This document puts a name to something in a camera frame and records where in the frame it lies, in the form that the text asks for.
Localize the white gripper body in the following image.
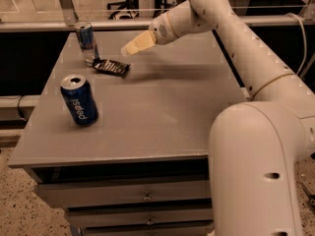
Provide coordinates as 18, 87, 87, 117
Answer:
149, 13, 179, 45

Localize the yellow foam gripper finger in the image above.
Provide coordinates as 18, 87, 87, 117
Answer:
121, 35, 157, 56
132, 30, 154, 44

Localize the black rxbar chocolate wrapper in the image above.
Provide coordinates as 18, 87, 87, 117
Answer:
93, 59, 130, 78

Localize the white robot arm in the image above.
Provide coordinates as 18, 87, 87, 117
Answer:
122, 0, 315, 236

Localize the blue silver redbull can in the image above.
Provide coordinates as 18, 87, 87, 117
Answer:
75, 22, 99, 66

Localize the blue pepsi can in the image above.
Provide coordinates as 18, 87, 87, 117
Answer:
60, 74, 98, 126

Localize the black office chair base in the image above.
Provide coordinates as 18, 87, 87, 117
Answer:
107, 0, 139, 20

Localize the grey metal railing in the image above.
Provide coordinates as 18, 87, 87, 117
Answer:
0, 0, 315, 34

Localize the grey drawer cabinet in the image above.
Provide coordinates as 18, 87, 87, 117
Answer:
8, 28, 247, 236

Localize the top grey drawer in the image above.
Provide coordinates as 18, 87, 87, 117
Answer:
34, 176, 211, 208

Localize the grey drawer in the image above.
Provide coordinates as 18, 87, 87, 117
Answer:
34, 176, 211, 208
65, 206, 213, 228
83, 222, 214, 236

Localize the middle grey drawer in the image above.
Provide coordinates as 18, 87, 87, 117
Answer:
65, 206, 213, 228

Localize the bottom grey drawer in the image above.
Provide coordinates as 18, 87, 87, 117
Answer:
83, 222, 214, 236

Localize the white cable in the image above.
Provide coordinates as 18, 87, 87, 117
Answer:
284, 12, 315, 81

